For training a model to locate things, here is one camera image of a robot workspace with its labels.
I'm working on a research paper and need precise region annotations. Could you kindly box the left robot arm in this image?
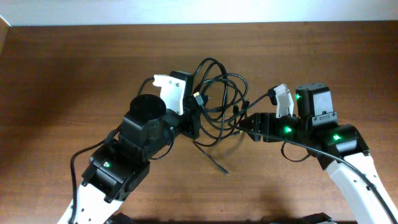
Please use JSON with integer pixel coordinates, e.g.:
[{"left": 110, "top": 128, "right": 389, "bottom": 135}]
[{"left": 59, "top": 71, "right": 201, "bottom": 223}]

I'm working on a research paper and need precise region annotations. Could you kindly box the black silver-plug USB cable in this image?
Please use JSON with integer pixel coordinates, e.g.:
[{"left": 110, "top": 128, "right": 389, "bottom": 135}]
[{"left": 192, "top": 73, "right": 249, "bottom": 175}]

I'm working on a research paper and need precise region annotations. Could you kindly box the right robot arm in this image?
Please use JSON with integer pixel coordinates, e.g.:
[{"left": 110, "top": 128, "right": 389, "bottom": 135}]
[{"left": 237, "top": 83, "right": 397, "bottom": 223}]

